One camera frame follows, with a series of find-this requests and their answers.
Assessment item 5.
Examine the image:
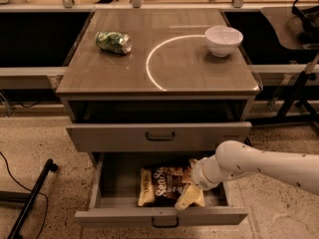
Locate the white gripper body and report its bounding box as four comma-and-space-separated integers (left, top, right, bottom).
190, 156, 229, 191

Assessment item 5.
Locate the grey drawer cabinet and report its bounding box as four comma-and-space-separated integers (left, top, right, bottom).
55, 8, 261, 167

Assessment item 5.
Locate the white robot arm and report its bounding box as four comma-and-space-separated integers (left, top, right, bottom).
174, 140, 319, 210

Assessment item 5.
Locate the grey open middle drawer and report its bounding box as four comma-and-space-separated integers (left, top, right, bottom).
75, 152, 248, 228

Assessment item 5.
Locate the grey upper drawer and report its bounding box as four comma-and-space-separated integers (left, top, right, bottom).
67, 121, 251, 152

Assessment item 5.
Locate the black floor cable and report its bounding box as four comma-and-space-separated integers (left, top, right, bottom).
0, 151, 49, 239

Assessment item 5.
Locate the black floor stand bar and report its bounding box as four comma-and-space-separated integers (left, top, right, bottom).
0, 159, 58, 239

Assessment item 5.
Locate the black stand with tray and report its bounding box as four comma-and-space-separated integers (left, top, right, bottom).
251, 0, 319, 125

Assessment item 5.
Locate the white ceramic bowl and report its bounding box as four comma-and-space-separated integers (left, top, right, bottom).
204, 25, 243, 57

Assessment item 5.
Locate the brown sea salt chip bag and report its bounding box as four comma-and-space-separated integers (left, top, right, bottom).
138, 166, 194, 206

